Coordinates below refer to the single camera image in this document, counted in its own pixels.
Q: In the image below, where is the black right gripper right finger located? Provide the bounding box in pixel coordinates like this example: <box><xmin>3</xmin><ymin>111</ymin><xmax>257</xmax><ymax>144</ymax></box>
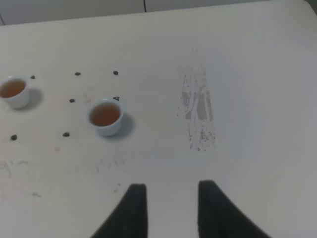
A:
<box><xmin>198</xmin><ymin>180</ymin><xmax>268</xmax><ymax>238</ymax></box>

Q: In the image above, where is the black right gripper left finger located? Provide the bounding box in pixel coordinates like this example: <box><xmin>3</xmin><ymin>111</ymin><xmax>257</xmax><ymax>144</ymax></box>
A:
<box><xmin>92</xmin><ymin>184</ymin><xmax>148</xmax><ymax>238</ymax></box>

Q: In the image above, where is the pale blue teacup right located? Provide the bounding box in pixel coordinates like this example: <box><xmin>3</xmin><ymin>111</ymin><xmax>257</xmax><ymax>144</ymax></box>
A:
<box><xmin>87</xmin><ymin>99</ymin><xmax>124</xmax><ymax>137</ymax></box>

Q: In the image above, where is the pale blue teacup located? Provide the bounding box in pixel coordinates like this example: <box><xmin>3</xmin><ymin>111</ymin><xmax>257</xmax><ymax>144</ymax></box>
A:
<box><xmin>87</xmin><ymin>99</ymin><xmax>124</xmax><ymax>137</ymax></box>
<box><xmin>0</xmin><ymin>76</ymin><xmax>29</xmax><ymax>109</ymax></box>

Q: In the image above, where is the pale blue teacup centre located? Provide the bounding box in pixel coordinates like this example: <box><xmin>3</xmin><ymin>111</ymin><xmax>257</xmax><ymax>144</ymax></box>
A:
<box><xmin>0</xmin><ymin>76</ymin><xmax>29</xmax><ymax>109</ymax></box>

